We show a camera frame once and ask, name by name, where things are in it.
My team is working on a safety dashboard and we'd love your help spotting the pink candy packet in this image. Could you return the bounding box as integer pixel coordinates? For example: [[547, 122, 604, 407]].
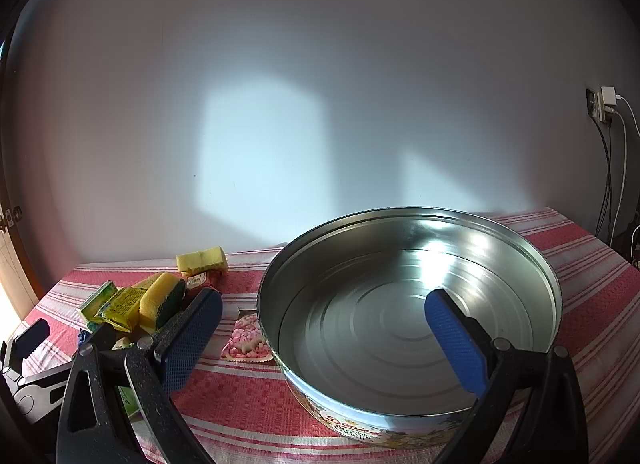
[[221, 313, 276, 362]]

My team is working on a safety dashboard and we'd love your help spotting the red striped tablecloth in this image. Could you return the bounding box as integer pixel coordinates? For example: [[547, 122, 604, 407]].
[[15, 207, 640, 464]]

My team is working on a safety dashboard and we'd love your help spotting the round metal cookie tin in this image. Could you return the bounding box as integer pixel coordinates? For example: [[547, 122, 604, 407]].
[[256, 207, 563, 445]]

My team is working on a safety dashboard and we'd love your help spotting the yellow green scouring sponge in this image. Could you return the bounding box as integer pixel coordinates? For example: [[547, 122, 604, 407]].
[[138, 271, 187, 335]]

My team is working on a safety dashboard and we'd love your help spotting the green carton box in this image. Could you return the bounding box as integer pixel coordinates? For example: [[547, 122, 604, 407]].
[[116, 384, 146, 420]]

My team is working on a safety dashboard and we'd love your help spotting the black cable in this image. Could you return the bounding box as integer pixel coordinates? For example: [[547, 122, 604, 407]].
[[595, 120, 613, 241]]

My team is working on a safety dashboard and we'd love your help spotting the red snack packet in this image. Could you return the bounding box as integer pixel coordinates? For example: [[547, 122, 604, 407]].
[[182, 271, 223, 292]]

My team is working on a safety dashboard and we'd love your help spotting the green yellow packet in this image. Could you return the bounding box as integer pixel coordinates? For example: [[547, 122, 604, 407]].
[[75, 280, 118, 325]]

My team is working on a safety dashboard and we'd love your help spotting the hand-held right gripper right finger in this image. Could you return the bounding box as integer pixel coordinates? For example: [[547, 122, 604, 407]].
[[424, 288, 590, 464]]

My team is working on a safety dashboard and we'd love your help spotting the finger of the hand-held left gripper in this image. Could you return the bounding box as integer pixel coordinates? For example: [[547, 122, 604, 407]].
[[14, 362, 72, 426], [0, 319, 51, 382]]

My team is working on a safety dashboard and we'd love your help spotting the yellow snack packet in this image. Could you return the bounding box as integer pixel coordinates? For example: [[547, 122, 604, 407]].
[[102, 288, 146, 332]]

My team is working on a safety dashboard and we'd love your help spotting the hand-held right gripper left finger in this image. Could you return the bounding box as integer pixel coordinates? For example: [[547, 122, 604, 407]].
[[56, 288, 223, 464]]

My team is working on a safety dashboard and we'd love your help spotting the white charger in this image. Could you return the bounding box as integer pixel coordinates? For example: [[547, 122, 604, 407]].
[[600, 86, 622, 123]]

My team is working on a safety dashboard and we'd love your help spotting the white cable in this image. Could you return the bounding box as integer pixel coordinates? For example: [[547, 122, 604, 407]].
[[610, 94, 630, 247]]

